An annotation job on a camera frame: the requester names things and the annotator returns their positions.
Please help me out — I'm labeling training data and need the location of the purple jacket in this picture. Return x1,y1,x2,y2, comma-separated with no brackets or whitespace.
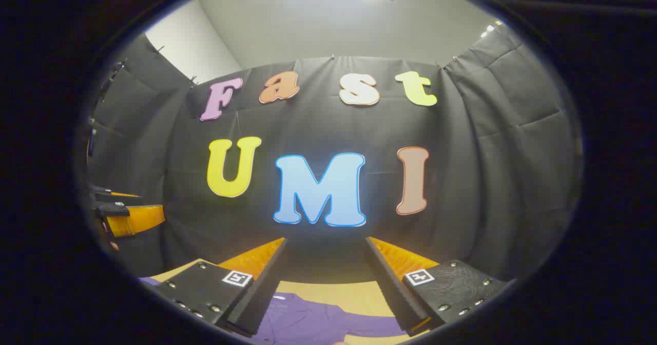
139,277,407,345

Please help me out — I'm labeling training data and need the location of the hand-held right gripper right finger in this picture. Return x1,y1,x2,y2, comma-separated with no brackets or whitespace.
365,236,514,337

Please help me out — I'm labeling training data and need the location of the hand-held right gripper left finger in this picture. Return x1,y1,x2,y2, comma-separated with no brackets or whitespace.
145,237,288,338

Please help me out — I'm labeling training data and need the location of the black backdrop cloth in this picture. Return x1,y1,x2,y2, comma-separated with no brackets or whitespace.
85,24,583,284

